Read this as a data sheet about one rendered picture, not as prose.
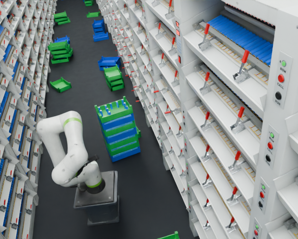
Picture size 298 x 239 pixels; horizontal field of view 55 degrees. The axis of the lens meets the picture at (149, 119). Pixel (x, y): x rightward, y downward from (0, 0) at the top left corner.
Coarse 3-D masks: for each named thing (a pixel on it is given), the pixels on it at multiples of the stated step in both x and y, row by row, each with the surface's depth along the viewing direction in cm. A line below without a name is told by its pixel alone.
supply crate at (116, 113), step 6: (114, 102) 269; (120, 102) 272; (126, 102) 272; (96, 108) 263; (102, 108) 268; (108, 108) 270; (114, 108) 269; (120, 108) 268; (114, 114) 253; (120, 114) 255; (126, 114) 258; (102, 120) 251; (108, 120) 254
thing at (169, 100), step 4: (160, 72) 205; (152, 76) 206; (156, 76) 206; (160, 76) 205; (156, 80) 208; (160, 80) 207; (160, 84) 203; (164, 84) 201; (160, 88) 200; (168, 92) 192; (164, 96) 191; (168, 96) 188; (172, 96) 187; (168, 100) 186; (172, 100) 184; (168, 104) 182; (172, 104) 180; (176, 104) 179; (172, 108) 178; (176, 116) 171; (180, 116) 169; (180, 120) 166; (180, 124) 158
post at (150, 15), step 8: (144, 0) 177; (152, 16) 182; (152, 40) 191; (152, 48) 194; (152, 64) 202; (152, 80) 218; (160, 112) 225; (160, 128) 236; (160, 136) 247; (168, 168) 262
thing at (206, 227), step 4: (196, 200) 183; (192, 204) 184; (196, 204) 185; (196, 208) 183; (200, 208) 182; (196, 212) 181; (200, 212) 180; (200, 216) 178; (204, 216) 177; (200, 220) 176; (204, 220) 175; (204, 224) 173; (208, 224) 169; (204, 228) 169; (208, 228) 170; (208, 232) 168; (212, 232) 167; (208, 236) 167; (212, 236) 166
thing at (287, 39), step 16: (288, 16) 54; (288, 32) 55; (288, 48) 56; (272, 64) 63; (272, 80) 64; (272, 96) 66; (288, 96) 60; (272, 112) 67; (288, 112) 61; (288, 144) 65; (288, 160) 69; (256, 176) 84; (272, 176) 74; (256, 192) 86; (272, 192) 76; (256, 208) 89; (272, 208) 79
